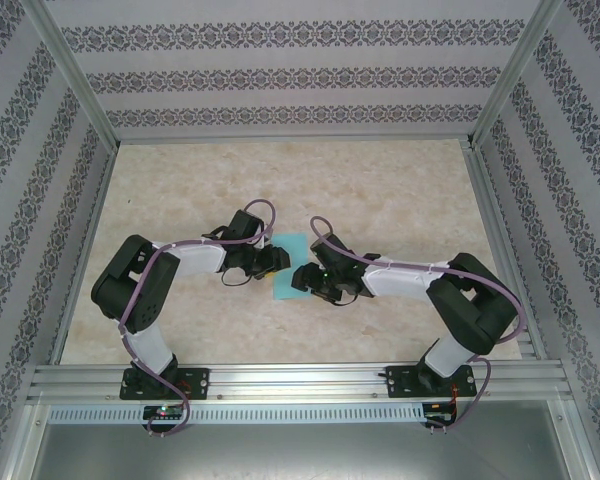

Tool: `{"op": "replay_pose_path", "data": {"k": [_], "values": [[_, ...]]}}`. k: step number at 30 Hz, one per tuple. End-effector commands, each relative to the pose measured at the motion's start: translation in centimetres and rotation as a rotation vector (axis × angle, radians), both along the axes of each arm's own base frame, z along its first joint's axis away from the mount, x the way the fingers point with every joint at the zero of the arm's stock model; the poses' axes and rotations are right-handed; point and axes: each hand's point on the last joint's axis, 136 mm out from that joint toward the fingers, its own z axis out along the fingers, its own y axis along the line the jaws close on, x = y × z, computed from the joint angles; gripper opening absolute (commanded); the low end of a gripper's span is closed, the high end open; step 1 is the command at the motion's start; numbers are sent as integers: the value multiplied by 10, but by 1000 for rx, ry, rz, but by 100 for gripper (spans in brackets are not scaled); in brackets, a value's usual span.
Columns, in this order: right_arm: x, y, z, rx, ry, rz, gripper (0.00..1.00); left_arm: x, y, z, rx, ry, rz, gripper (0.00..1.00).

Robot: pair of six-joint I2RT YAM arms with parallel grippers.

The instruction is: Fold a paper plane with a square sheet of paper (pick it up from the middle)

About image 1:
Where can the light blue paper sheet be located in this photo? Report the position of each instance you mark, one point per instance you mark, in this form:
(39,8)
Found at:
(285,290)

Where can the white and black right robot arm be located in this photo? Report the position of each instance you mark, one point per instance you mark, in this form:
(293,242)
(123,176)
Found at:
(400,277)

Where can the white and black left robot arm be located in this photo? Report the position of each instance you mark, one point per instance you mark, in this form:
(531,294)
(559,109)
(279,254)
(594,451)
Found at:
(147,350)

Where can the grey metal sheet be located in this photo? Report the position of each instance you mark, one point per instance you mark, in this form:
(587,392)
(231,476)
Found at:
(300,450)

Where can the aluminium mounting rail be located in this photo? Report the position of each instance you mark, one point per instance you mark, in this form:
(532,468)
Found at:
(300,380)

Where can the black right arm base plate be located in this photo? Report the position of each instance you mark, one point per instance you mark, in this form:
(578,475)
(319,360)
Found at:
(402,382)

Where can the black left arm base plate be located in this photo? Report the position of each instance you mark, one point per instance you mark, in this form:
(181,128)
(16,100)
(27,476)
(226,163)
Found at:
(197,382)

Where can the aluminium table side rail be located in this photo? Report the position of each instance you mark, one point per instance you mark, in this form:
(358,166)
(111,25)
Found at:
(84,250)
(500,250)

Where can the aluminium frame post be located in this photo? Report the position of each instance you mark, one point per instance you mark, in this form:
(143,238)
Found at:
(75,75)
(517,70)

